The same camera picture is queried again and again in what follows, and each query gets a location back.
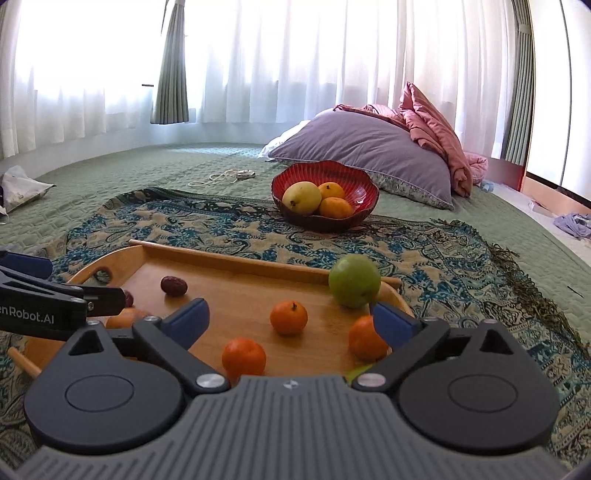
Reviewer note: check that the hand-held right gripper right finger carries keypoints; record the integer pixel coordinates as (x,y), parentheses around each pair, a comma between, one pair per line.
(397,327)

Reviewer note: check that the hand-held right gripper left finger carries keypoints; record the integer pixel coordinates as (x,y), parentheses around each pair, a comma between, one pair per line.
(187,323)

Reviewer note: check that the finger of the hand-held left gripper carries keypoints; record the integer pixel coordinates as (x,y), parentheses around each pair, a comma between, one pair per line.
(25,265)
(106,301)

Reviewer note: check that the red date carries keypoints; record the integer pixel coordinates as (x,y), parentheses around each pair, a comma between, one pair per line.
(173,285)
(129,299)

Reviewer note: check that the mandarin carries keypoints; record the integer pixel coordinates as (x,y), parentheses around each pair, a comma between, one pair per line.
(364,342)
(244,356)
(288,317)

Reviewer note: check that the large green apple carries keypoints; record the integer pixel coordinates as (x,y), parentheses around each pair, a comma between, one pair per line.
(354,280)

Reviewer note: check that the wooden tray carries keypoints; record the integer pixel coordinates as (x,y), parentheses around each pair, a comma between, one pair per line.
(258,295)

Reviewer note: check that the brownish orange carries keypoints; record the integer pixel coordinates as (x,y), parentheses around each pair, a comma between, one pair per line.
(124,319)

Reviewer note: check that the small green apple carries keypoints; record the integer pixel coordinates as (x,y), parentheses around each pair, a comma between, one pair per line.
(356,372)

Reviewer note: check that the blue patterned blanket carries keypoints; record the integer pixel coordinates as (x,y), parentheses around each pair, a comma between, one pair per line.
(438,267)

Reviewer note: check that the white plastic bag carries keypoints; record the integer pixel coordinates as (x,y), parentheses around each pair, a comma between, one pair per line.
(18,187)

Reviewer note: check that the green quilted bedspread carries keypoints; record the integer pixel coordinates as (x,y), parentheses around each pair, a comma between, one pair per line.
(138,166)

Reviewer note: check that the red bowl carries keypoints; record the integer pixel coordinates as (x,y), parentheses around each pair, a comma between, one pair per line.
(360,194)

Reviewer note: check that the purple pillow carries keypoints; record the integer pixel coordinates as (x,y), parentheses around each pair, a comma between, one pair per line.
(369,143)

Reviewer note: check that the lavender cloth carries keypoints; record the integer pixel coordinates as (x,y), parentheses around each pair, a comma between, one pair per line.
(572,225)

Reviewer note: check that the pink duvet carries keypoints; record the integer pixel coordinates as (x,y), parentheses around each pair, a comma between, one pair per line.
(434,124)

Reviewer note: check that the white pillow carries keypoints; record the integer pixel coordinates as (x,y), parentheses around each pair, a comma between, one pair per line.
(281,138)

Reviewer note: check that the green curtain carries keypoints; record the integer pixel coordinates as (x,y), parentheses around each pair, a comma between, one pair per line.
(173,69)
(519,92)

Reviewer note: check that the white sheer curtain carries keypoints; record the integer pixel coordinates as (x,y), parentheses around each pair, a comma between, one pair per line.
(323,55)

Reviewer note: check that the reddish wooden bed frame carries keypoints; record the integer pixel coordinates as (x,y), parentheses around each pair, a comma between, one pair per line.
(508,173)

